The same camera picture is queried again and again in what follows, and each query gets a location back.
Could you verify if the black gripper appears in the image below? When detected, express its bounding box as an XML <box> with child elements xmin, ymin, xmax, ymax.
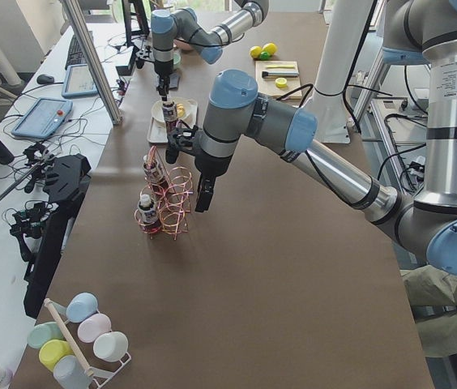
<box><xmin>154</xmin><ymin>60</ymin><xmax>172</xmax><ymax>98</ymax></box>
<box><xmin>194</xmin><ymin>152</ymin><xmax>232</xmax><ymax>212</ymax></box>

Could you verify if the tea bottle white cap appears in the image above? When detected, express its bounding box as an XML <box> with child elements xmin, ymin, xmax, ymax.
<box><xmin>162</xmin><ymin>97</ymin><xmax>178</xmax><ymax>134</ymax></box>

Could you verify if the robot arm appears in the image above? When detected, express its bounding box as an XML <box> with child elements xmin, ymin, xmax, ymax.
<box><xmin>194</xmin><ymin>1</ymin><xmax>457</xmax><ymax>275</ymax></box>
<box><xmin>151</xmin><ymin>0</ymin><xmax>269</xmax><ymax>100</ymax></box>

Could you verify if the tea bottle front left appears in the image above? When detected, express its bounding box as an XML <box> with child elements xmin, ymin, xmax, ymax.
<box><xmin>143</xmin><ymin>160</ymin><xmax>165</xmax><ymax>186</ymax></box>

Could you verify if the white serving tray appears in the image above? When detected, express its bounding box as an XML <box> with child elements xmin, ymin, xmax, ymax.
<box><xmin>147</xmin><ymin>99</ymin><xmax>198</xmax><ymax>143</ymax></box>

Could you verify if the tea bottle front right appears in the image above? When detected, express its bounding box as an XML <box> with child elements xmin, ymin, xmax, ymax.
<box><xmin>138</xmin><ymin>194</ymin><xmax>161</xmax><ymax>233</ymax></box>

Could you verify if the grey folded cloth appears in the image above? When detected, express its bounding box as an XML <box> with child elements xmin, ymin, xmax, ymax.
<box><xmin>169</xmin><ymin>72</ymin><xmax>181</xmax><ymax>90</ymax></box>

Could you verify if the mint green bowl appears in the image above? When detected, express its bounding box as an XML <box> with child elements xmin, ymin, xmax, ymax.
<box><xmin>173</xmin><ymin>52</ymin><xmax>182</xmax><ymax>70</ymax></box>

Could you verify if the white round plate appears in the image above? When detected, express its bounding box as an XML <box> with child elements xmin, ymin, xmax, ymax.
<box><xmin>152</xmin><ymin>97</ymin><xmax>196</xmax><ymax>125</ymax></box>

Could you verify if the pink bowl with ice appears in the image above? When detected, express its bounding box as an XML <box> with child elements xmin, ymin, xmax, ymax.
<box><xmin>173</xmin><ymin>39</ymin><xmax>194</xmax><ymax>52</ymax></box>

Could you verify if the blue teach pendant far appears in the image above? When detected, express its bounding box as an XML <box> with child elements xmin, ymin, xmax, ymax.
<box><xmin>62</xmin><ymin>64</ymin><xmax>98</xmax><ymax>99</ymax></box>

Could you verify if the blue teach pendant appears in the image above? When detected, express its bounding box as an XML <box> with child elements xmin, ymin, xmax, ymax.
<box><xmin>62</xmin><ymin>64</ymin><xmax>98</xmax><ymax>99</ymax></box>
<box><xmin>11</xmin><ymin>98</ymin><xmax>73</xmax><ymax>139</ymax></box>

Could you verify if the black keyboard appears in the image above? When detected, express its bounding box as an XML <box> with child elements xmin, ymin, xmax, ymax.
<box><xmin>64</xmin><ymin>36</ymin><xmax>87</xmax><ymax>69</ymax></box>

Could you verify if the yellow lemon lower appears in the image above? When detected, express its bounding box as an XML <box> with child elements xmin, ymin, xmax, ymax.
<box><xmin>250</xmin><ymin>45</ymin><xmax>263</xmax><ymax>59</ymax></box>

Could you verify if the yellow lemon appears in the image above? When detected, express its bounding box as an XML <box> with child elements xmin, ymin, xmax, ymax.
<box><xmin>262</xmin><ymin>42</ymin><xmax>278</xmax><ymax>56</ymax></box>
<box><xmin>250</xmin><ymin>45</ymin><xmax>263</xmax><ymax>59</ymax></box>

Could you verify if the steel muddler rod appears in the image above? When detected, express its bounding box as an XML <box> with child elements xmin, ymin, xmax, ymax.
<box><xmin>261</xmin><ymin>71</ymin><xmax>299</xmax><ymax>79</ymax></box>

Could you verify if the green lime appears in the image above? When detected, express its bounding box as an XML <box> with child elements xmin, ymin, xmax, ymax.
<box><xmin>258</xmin><ymin>51</ymin><xmax>271</xmax><ymax>61</ymax></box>

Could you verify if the wooden cutting board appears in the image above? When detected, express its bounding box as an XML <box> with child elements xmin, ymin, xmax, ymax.
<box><xmin>254</xmin><ymin>61</ymin><xmax>301</xmax><ymax>97</ymax></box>

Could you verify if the yellow lemon upper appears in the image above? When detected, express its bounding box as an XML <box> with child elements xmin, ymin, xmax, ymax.
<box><xmin>262</xmin><ymin>42</ymin><xmax>278</xmax><ymax>56</ymax></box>

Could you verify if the half lemon slice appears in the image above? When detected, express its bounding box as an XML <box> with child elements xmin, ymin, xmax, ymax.
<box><xmin>275</xmin><ymin>77</ymin><xmax>288</xmax><ymax>88</ymax></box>

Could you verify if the computer mouse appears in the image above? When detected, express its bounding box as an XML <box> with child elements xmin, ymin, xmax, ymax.
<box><xmin>36</xmin><ymin>74</ymin><xmax>55</xmax><ymax>85</ymax></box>

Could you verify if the blue teach pendant near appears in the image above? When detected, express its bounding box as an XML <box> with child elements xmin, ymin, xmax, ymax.
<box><xmin>11</xmin><ymin>98</ymin><xmax>73</xmax><ymax>139</ymax></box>

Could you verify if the light blue cup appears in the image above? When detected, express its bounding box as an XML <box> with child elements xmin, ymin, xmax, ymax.
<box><xmin>66</xmin><ymin>293</ymin><xmax>98</xmax><ymax>323</ymax></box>

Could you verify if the pink cup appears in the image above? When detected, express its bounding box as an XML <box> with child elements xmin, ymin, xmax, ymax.
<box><xmin>77</xmin><ymin>313</ymin><xmax>112</xmax><ymax>344</ymax></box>

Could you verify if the white cup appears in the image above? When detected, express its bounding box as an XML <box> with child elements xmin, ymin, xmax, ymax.
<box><xmin>93</xmin><ymin>331</ymin><xmax>129</xmax><ymax>362</ymax></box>

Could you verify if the green cup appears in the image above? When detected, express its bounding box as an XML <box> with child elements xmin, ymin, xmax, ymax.
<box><xmin>27</xmin><ymin>321</ymin><xmax>65</xmax><ymax>349</ymax></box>

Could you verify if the yellow cup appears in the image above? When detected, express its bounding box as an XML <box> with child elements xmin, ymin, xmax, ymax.
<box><xmin>38</xmin><ymin>340</ymin><xmax>74</xmax><ymax>372</ymax></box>

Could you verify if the grey cup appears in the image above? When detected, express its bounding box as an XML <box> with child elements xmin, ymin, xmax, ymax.
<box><xmin>53</xmin><ymin>355</ymin><xmax>92</xmax><ymax>389</ymax></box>

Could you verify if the person in beige clothes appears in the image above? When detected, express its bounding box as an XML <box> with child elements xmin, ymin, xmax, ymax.
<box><xmin>400</xmin><ymin>265</ymin><xmax>457</xmax><ymax>357</ymax></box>

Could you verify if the glazed ring doughnut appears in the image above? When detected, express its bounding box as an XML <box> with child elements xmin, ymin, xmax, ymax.
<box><xmin>176</xmin><ymin>103</ymin><xmax>186</xmax><ymax>119</ymax></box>

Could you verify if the copper wire bottle rack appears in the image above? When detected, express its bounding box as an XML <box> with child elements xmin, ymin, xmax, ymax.
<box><xmin>134</xmin><ymin>146</ymin><xmax>194</xmax><ymax>239</ymax></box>

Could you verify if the aluminium frame post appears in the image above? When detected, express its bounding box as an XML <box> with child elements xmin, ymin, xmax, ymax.
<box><xmin>61</xmin><ymin>0</ymin><xmax>122</xmax><ymax>126</ymax></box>

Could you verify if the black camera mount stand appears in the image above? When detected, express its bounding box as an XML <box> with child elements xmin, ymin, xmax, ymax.
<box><xmin>10</xmin><ymin>142</ymin><xmax>91</xmax><ymax>318</ymax></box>

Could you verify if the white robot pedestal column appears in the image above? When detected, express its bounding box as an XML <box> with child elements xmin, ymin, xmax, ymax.
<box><xmin>303</xmin><ymin>0</ymin><xmax>377</xmax><ymax>146</ymax></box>

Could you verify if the white wire cup rack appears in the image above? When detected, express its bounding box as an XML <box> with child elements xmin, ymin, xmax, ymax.
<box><xmin>44</xmin><ymin>298</ymin><xmax>132</xmax><ymax>388</ymax></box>

